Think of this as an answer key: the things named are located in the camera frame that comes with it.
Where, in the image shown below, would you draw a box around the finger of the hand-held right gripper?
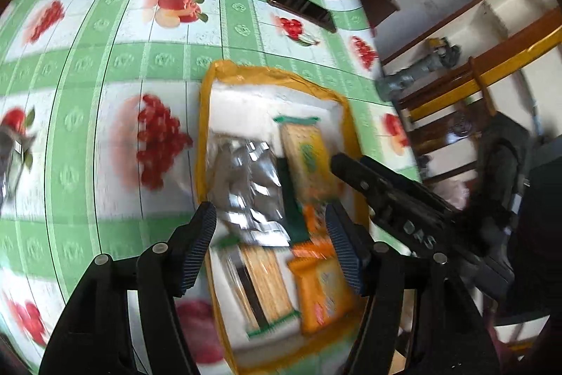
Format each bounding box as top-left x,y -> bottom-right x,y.
330,153 -> 424,222

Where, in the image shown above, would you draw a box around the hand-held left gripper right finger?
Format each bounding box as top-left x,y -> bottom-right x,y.
324,203 -> 501,375

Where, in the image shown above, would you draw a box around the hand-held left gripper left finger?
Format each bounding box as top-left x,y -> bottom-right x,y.
39,201 -> 218,375

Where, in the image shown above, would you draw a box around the large orange biscuit packet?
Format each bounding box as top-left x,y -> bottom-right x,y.
287,256 -> 357,336

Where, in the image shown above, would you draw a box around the small cracker packet green ends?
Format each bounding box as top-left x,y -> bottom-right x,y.
272,116 -> 345,209

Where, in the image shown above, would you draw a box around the silver foil snack packet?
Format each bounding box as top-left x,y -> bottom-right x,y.
206,131 -> 293,248

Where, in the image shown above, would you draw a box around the white tray with yellow tape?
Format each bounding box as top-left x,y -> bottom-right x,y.
195,59 -> 372,375

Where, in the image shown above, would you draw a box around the orange snack packet round print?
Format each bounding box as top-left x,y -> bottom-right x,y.
292,203 -> 336,259

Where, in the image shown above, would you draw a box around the dark green snack packet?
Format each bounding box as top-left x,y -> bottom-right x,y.
276,157 -> 308,241

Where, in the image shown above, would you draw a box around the long cracker packet green ends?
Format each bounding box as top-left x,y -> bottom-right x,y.
220,241 -> 301,338

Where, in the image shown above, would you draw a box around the dark cloth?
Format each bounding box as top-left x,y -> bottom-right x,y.
465,111 -> 562,314

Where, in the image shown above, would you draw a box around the grey metal flashlight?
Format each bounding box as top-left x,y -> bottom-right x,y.
375,43 -> 462,100

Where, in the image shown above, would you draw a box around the wooden chair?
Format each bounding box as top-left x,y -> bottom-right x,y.
382,17 -> 562,182

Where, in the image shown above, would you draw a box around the black smartphone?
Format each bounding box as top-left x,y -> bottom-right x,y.
266,0 -> 338,34

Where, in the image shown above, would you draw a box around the green checked fruit-print tablecloth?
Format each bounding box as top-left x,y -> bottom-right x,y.
0,0 -> 422,375

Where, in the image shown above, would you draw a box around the crumpled silver wrapper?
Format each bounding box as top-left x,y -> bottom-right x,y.
0,124 -> 36,213

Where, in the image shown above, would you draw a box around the white shelf unit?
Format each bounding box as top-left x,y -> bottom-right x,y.
382,0 -> 562,64

